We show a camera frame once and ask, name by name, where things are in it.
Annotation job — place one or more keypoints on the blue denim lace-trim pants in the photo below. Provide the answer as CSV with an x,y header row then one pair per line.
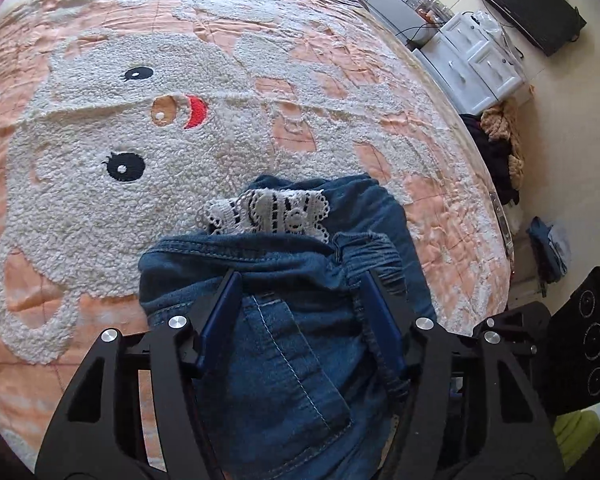
x,y
300,391

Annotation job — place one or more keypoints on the blue cloth on floor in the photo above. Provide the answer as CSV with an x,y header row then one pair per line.
x,y
551,250

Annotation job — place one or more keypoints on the right green sleeve forearm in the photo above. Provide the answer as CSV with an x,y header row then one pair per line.
x,y
575,432

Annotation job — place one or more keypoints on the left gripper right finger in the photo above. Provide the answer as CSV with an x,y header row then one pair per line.
x,y
472,411

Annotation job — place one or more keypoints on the dark clothes pile on floor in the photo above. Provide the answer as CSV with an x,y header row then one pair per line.
x,y
496,135

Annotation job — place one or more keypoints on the white low side table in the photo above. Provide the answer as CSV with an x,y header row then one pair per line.
x,y
404,22

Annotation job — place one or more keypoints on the orange white bear bedspread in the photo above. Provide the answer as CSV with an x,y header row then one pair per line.
x,y
119,119

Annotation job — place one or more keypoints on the black wall television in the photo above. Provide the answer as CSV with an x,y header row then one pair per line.
x,y
547,24

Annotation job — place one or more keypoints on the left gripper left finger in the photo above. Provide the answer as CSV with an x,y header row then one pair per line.
x,y
96,431

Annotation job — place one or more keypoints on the white drawer cabinet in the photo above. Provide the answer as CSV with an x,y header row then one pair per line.
x,y
475,63

